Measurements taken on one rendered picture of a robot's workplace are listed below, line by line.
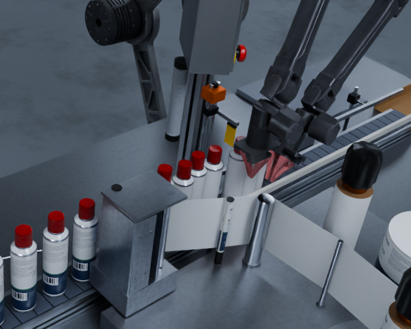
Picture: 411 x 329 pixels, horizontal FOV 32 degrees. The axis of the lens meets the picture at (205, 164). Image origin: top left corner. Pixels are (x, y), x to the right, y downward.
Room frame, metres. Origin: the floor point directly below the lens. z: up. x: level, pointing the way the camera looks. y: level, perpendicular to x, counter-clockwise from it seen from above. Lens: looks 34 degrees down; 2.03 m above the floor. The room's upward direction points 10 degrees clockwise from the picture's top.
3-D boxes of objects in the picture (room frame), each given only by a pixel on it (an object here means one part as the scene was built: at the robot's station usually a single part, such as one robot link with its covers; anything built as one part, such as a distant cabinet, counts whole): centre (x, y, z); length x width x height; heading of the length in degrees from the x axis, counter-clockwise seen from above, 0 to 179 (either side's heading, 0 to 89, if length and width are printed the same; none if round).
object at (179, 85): (1.48, 0.09, 1.18); 0.04 x 0.04 x 0.21
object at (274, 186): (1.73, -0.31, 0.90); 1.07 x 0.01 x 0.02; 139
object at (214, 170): (1.45, -0.02, 0.98); 0.05 x 0.05 x 0.20
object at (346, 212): (1.41, -0.35, 1.03); 0.09 x 0.09 x 0.30
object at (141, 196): (1.15, 0.11, 1.14); 0.14 x 0.11 x 0.01; 139
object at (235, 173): (1.51, -0.08, 0.98); 0.05 x 0.05 x 0.20
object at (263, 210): (1.31, -0.15, 0.97); 0.05 x 0.05 x 0.19
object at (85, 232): (1.17, 0.23, 0.98); 0.05 x 0.05 x 0.20
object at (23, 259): (1.05, 0.32, 0.98); 0.05 x 0.05 x 0.20
